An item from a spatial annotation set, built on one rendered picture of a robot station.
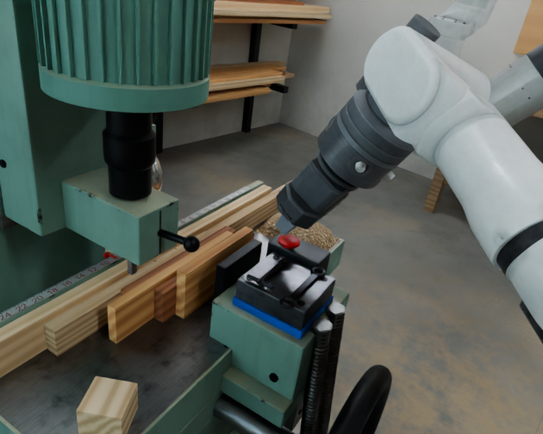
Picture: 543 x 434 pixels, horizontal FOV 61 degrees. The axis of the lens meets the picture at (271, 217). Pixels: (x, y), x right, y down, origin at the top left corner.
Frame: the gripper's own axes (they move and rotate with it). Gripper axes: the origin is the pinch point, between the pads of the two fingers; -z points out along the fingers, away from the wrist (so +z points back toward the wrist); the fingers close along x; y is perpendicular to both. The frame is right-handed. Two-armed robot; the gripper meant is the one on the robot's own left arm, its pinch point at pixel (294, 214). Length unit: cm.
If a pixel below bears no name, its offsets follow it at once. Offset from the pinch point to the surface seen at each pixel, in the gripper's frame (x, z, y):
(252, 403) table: -12.6, -15.5, -14.2
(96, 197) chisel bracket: -15.3, -8.9, 17.1
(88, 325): -20.2, -20.3, 6.9
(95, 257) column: -3.7, -35.8, 19.9
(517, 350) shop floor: 146, -67, -97
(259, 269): -5.7, -5.7, -2.2
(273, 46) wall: 325, -128, 154
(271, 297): -9.3, -3.8, -5.9
